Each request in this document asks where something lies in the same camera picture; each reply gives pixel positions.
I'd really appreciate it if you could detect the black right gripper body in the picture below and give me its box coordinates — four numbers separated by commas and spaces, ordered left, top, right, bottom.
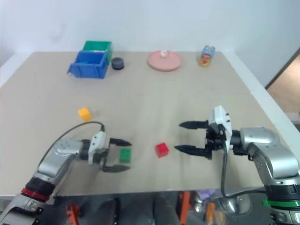
204, 120, 227, 160

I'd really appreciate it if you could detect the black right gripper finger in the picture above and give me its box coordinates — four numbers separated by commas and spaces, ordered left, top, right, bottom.
178, 120, 209, 130
174, 144, 213, 160

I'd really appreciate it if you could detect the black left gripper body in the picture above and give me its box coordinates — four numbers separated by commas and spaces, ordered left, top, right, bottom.
97, 138, 113, 171

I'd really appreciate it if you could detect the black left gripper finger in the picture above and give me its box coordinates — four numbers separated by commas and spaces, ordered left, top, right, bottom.
110, 138, 132, 148
103, 165, 131, 173

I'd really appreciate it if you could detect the green cube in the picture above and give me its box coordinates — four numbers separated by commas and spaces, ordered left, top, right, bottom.
119, 148, 133, 164

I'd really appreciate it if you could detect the red cube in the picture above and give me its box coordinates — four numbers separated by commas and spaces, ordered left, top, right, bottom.
155, 142, 170, 158

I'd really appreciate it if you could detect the yellow cube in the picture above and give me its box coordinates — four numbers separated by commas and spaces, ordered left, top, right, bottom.
77, 106, 92, 122

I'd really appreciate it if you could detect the beige table cover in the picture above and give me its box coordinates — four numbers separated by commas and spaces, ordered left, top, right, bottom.
0, 51, 290, 196

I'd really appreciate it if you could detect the orange upright bar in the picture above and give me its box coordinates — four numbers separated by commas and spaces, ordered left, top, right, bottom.
179, 191, 191, 224

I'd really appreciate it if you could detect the orange black clamp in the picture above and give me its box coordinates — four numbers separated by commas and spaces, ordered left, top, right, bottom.
66, 203, 82, 224

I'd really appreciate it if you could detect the small orange object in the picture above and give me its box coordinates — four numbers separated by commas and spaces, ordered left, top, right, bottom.
205, 202, 216, 221

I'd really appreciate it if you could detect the shiny silver round shape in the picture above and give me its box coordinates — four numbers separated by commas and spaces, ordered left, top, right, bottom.
219, 195, 253, 215

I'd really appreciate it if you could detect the yellow printed drink can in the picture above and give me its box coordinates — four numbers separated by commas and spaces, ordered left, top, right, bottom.
199, 45, 216, 68

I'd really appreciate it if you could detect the pink plate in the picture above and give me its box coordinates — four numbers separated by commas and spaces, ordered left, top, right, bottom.
147, 50, 183, 72

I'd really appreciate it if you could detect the small dark round container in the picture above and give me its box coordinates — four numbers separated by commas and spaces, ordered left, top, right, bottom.
111, 57, 125, 70

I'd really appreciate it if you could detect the blue plastic bin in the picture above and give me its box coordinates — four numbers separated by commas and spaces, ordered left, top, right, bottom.
67, 50, 109, 80

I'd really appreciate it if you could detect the green plastic bin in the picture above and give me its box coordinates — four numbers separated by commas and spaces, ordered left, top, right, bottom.
82, 40, 113, 65

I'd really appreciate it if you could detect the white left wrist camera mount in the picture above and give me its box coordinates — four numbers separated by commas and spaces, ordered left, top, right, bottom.
88, 131, 111, 165

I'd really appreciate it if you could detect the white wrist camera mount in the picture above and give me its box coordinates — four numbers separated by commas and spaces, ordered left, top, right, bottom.
88, 131, 111, 165
208, 105, 234, 150

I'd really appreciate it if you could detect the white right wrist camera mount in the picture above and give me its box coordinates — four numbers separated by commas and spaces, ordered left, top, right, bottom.
208, 105, 234, 150

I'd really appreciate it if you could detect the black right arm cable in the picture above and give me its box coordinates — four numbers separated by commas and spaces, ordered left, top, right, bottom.
221, 140, 268, 199

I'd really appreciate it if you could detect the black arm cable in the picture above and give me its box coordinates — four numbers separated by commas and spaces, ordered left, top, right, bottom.
221, 140, 268, 199
38, 121, 106, 166

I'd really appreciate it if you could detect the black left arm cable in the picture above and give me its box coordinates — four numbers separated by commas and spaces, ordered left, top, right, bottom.
38, 121, 106, 166

